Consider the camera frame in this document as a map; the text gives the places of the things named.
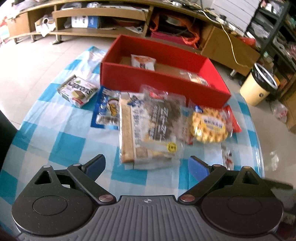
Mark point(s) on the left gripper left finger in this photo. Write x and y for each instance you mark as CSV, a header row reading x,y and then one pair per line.
x,y
84,177

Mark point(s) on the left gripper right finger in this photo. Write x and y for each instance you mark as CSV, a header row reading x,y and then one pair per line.
x,y
207,177

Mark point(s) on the red snack bag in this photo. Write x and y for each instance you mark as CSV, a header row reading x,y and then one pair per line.
x,y
231,120

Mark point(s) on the blue coconut snack bag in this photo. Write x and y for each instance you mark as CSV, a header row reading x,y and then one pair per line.
x,y
106,110

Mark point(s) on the steamed cake clear packet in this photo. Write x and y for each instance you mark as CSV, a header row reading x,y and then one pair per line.
x,y
193,77

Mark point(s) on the white gluten snack bag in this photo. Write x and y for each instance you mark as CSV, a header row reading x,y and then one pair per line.
x,y
143,62

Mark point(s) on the small white red packet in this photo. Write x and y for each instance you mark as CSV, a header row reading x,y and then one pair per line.
x,y
227,157

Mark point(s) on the yellow waffle packet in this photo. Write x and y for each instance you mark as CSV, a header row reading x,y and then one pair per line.
x,y
210,125

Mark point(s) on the blue white checkered cloth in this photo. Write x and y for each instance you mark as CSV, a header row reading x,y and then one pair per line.
x,y
58,134

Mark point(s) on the red white snack packet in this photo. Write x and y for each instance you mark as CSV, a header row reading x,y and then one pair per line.
x,y
186,118

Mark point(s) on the dark snack clear bag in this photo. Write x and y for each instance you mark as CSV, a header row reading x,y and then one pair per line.
x,y
161,124

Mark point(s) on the bread slices packet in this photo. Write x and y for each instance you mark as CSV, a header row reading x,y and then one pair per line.
x,y
130,152

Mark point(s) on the white plastic bag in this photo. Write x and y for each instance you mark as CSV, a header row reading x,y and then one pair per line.
x,y
279,111

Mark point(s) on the Kapronts wafer pack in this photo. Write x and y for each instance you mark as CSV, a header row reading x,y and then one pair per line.
x,y
77,91

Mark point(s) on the yellow trash bin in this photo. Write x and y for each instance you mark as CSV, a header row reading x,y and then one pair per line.
x,y
258,85

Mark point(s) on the red cardboard box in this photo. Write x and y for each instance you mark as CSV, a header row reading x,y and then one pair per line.
x,y
117,72

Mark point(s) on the orange plastic bag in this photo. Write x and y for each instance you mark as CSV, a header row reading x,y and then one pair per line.
x,y
175,29

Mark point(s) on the white blue box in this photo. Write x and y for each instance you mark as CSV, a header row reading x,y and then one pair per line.
x,y
85,22

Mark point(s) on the wooden TV stand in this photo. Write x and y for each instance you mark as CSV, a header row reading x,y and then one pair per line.
x,y
217,39

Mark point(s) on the black storage shelf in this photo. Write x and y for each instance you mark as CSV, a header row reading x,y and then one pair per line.
x,y
274,34

